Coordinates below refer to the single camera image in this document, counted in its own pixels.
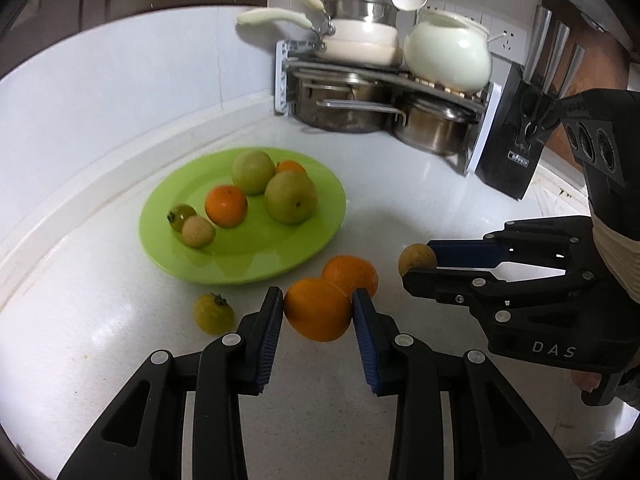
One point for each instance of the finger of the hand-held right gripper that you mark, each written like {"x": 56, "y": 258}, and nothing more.
{"x": 440, "y": 285}
{"x": 465, "y": 254}

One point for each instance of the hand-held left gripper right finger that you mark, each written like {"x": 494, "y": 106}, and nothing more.
{"x": 367, "y": 345}

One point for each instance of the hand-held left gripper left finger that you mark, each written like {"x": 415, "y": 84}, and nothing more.
{"x": 265, "y": 340}

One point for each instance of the brown longan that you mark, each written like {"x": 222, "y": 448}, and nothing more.
{"x": 416, "y": 260}
{"x": 198, "y": 232}

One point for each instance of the orange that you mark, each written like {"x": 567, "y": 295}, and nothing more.
{"x": 291, "y": 167}
{"x": 350, "y": 272}
{"x": 318, "y": 310}
{"x": 226, "y": 205}

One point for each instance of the green plate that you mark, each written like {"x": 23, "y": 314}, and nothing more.
{"x": 250, "y": 255}

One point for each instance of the yellow-green pear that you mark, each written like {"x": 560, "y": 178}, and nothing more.
{"x": 290, "y": 197}

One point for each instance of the small green tomato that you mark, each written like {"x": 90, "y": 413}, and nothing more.
{"x": 181, "y": 216}
{"x": 214, "y": 314}

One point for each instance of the green apple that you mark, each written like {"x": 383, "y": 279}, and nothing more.
{"x": 253, "y": 172}

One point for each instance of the person's right hand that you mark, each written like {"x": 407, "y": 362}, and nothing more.
{"x": 587, "y": 381}

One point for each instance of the black knife block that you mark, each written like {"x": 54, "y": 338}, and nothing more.
{"x": 505, "y": 170}

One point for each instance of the black scissors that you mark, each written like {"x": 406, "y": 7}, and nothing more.
{"x": 535, "y": 125}

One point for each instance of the white ceramic pot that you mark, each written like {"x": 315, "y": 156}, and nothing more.
{"x": 445, "y": 55}

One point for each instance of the brown cutting board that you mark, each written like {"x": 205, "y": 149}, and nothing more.
{"x": 605, "y": 60}

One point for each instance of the white pot rack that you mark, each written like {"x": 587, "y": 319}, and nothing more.
{"x": 282, "y": 80}

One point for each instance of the steel pot with lid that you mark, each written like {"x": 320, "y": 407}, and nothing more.
{"x": 360, "y": 10}

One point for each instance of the white wall socket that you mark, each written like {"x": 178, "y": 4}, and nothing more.
{"x": 440, "y": 6}
{"x": 510, "y": 40}

